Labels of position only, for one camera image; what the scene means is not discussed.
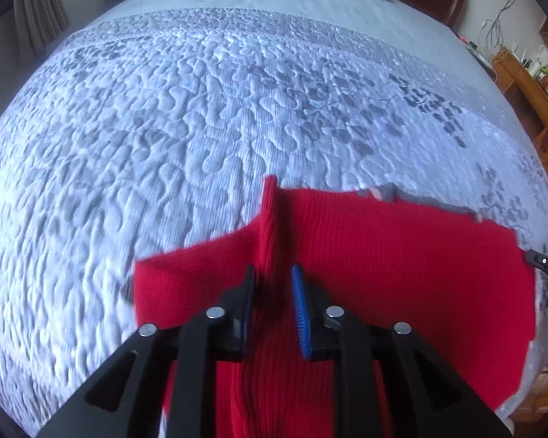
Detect bed with quilted cover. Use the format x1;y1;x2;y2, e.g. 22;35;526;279
0;7;548;430

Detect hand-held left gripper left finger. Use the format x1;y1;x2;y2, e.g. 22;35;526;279
37;264;259;438

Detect beige curtain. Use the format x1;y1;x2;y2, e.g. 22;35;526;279
11;0;72;56

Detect hanging cables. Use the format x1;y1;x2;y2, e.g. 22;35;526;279
477;0;522;56

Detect light wooden cabinet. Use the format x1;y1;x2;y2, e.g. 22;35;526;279
491;49;548;158

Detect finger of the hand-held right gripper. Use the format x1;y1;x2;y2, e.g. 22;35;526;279
523;248;548;284

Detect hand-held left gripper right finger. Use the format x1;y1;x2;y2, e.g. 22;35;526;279
291;264;515;438

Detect red knitted sweater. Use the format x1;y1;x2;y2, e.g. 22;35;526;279
132;175;538;438

